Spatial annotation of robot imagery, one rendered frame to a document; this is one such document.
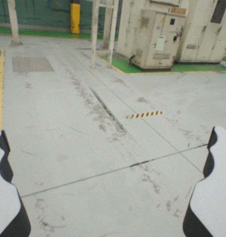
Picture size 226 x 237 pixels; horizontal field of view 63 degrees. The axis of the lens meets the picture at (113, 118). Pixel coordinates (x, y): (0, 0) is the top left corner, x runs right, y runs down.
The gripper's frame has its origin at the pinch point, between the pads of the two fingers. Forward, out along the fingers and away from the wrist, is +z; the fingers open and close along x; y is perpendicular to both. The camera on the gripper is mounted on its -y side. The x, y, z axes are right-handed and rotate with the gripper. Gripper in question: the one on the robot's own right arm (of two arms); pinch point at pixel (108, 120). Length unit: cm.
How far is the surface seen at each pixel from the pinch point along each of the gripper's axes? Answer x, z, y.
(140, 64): 65, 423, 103
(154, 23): 87, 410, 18
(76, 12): -159, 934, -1
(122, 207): 5, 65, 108
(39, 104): -93, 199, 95
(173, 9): 134, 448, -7
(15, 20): -255, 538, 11
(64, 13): -217, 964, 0
